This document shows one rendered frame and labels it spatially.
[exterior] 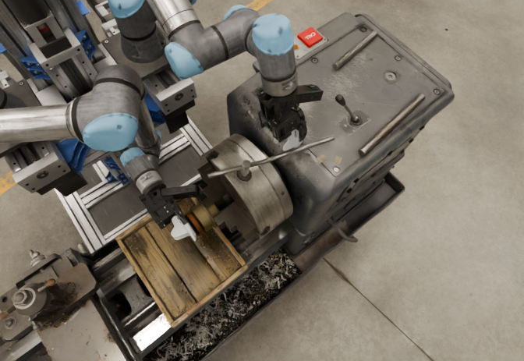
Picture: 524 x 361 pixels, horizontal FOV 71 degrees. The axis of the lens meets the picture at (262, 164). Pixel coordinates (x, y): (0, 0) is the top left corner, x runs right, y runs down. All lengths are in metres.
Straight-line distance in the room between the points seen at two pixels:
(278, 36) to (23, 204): 2.19
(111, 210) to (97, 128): 1.30
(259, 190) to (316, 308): 1.29
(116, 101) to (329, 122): 0.57
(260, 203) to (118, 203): 1.29
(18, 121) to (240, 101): 0.57
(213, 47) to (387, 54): 0.68
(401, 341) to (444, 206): 0.86
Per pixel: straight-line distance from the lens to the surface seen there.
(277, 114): 0.82
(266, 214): 1.03
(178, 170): 2.17
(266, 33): 0.71
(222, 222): 1.09
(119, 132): 0.92
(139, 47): 1.31
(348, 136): 1.07
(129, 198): 2.17
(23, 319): 1.43
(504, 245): 2.69
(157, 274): 1.32
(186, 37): 0.77
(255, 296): 1.57
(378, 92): 1.18
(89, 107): 0.95
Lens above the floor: 2.15
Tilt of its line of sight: 65 degrees down
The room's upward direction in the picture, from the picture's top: 4 degrees clockwise
